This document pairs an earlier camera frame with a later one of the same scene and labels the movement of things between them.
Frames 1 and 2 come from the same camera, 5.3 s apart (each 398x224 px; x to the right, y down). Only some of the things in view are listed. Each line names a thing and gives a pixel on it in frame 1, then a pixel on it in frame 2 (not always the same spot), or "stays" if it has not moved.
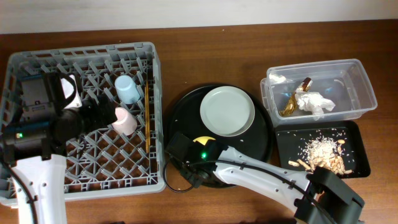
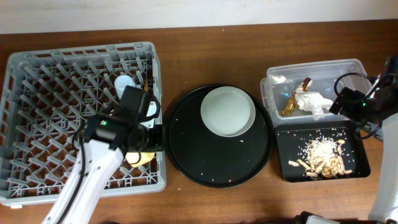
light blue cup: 127,89 stays
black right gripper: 175,147 → 342,101
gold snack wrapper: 291,104 stays
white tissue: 314,102 stays
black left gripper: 104,109 → 154,140
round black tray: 185,117 stays
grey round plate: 227,111 stays
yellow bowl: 203,140 → 133,157
